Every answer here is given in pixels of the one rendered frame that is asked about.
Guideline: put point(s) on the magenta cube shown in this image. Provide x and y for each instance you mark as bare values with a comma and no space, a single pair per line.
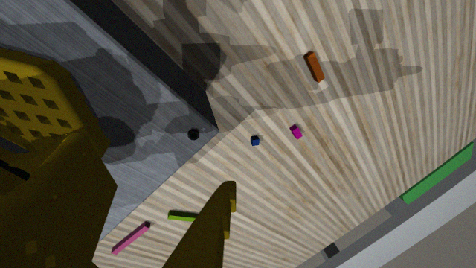
295,131

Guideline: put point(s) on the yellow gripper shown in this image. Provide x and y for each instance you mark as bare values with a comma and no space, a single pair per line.
202,246

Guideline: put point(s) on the orange rectangular rod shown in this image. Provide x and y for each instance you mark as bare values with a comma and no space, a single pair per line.
314,66

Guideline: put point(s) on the lime green rod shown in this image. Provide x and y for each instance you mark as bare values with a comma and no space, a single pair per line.
180,215

